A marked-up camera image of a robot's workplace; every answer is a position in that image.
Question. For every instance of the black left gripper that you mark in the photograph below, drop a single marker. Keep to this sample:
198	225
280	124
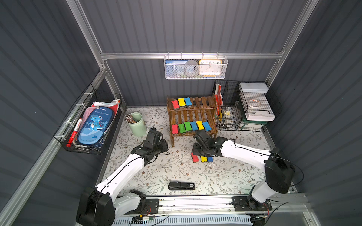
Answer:
160	145

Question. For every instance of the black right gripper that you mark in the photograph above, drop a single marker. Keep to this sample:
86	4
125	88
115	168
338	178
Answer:
200	151

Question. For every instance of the blue eraser top shelf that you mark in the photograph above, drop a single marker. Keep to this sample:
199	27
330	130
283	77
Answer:
210	159
188	102

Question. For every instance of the blue eraser shelf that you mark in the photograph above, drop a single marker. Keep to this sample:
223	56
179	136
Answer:
206	126
210	159
194	126
188	102

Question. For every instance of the red eraser top shelf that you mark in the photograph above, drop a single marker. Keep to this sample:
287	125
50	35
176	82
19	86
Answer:
175	104
195	159

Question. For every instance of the red eraser shelf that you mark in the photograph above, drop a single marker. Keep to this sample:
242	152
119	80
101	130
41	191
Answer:
175	104
174	129
195	159

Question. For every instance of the wooden two-tier shelf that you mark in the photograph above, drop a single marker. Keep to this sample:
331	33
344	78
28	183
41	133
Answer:
203	109

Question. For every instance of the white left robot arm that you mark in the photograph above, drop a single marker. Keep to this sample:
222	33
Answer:
118	180

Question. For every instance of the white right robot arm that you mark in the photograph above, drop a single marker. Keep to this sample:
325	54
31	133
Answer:
278	171

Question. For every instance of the yellow eraser bottom shelf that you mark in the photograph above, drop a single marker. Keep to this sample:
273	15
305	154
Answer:
200	125

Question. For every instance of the green eraser shelf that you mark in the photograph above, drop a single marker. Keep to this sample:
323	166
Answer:
188	126
182	128

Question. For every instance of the red eraser bottom shelf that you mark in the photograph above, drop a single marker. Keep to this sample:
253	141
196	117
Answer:
174	129

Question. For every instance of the green pencil cup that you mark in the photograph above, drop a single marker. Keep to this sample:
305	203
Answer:
138	129

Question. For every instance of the pencils in cup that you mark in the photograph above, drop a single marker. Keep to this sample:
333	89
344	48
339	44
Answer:
130	119

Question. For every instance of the black stapler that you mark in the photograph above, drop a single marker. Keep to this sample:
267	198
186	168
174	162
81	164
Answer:
181	186

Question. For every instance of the red book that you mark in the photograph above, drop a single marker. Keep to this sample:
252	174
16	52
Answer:
218	97

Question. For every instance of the blue dinosaur pencil case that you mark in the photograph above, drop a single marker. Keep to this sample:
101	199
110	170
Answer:
95	126

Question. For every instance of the white paper tray stack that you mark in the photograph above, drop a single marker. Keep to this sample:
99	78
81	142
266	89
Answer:
255	104

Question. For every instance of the orange alarm clock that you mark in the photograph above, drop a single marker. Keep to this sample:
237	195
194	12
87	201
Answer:
210	67

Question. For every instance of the grey tape roll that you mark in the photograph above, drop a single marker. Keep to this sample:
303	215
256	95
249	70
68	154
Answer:
191	68

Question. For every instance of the blue box in basket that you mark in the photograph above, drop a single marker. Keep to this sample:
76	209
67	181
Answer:
174	68

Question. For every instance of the red marker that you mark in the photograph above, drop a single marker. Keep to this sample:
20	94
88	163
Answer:
74	133

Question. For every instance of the black wire desk organizer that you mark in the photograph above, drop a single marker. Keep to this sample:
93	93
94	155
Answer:
232	117

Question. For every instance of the metal base rail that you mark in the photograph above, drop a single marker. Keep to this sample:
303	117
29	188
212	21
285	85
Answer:
220	203

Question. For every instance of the black wire side basket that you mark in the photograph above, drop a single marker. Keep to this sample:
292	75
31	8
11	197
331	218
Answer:
88	102

